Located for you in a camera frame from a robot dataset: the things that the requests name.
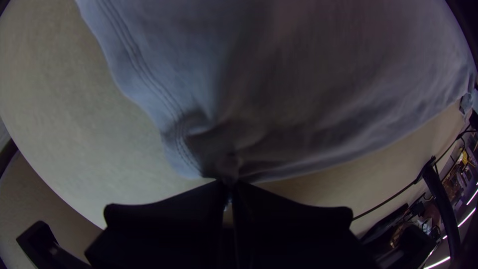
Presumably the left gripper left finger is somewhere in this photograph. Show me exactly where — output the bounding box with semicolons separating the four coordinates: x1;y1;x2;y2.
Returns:
84;180;234;269

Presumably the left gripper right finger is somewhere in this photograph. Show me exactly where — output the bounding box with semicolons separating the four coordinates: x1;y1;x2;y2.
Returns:
233;180;378;269

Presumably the light grey t-shirt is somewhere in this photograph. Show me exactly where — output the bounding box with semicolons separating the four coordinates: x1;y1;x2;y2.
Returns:
74;0;478;184

